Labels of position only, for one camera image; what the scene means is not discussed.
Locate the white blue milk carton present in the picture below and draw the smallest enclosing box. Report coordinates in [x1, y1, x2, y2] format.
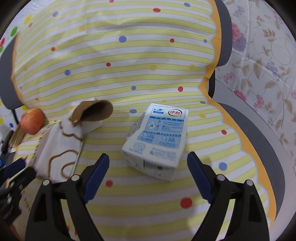
[121, 103, 189, 181]

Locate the red apple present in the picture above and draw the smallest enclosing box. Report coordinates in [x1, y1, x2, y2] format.
[20, 108, 45, 135]

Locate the grey office chair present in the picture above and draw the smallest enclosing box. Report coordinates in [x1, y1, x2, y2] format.
[0, 0, 286, 218]

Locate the yellow striped cloth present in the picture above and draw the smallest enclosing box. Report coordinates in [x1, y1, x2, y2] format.
[13, 1, 276, 240]

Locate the white brown paper bag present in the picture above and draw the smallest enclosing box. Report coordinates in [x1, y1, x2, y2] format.
[32, 98, 113, 183]

